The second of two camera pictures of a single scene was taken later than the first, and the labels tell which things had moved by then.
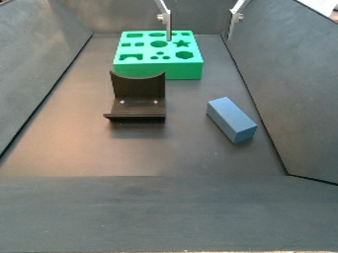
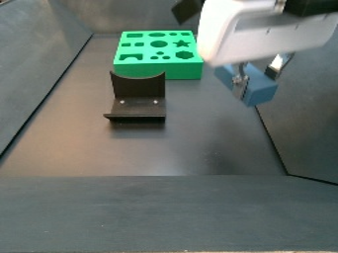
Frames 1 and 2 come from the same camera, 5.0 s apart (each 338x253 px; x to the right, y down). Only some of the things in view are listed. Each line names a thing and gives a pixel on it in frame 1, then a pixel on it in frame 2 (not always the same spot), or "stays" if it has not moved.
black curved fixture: (139, 99) stays
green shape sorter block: (168, 51) stays
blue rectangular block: (231, 120) → (262, 87)
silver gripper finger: (236, 16) → (244, 30)
